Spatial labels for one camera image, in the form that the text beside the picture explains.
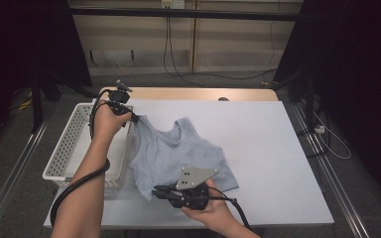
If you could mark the white perforated plastic basket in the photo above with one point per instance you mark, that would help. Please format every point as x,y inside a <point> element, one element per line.
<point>66,139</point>

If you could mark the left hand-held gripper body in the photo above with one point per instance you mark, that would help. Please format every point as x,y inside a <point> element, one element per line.
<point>119,97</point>

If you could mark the black metal crossbar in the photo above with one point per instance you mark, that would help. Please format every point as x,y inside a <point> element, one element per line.
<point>178,14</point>

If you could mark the dark round table grommet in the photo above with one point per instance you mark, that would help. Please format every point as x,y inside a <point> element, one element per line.
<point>223,98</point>

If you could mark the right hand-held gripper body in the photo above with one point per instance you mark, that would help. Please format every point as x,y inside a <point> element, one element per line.
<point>193,177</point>

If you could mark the light wooden table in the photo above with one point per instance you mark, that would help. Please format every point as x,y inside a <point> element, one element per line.
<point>178,93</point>

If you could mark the beige wooden desk cabinet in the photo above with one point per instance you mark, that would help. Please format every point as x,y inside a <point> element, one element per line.
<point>238,43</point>

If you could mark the white wall socket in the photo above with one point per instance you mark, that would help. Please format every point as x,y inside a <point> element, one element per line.
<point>173,4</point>

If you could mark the black curtain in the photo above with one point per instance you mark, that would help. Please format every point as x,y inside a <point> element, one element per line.
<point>360,49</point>
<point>20,39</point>

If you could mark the light blue tank top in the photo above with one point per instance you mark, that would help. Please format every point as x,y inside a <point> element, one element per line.
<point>165,155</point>

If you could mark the aluminium floor rail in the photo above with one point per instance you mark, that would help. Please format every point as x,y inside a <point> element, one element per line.
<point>18,173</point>
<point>339,191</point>

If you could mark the black metal stand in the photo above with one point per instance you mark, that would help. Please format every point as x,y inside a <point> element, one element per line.
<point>309,109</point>
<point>36,109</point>

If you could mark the person's left hand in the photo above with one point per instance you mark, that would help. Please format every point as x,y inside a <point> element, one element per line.
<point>105,124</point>

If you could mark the person's right hand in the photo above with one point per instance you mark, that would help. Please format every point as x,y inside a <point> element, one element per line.
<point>218,214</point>

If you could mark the white table cover sheet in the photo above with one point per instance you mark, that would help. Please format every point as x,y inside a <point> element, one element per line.
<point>261,148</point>

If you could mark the white plug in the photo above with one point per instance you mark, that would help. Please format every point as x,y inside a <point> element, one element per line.
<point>319,129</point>

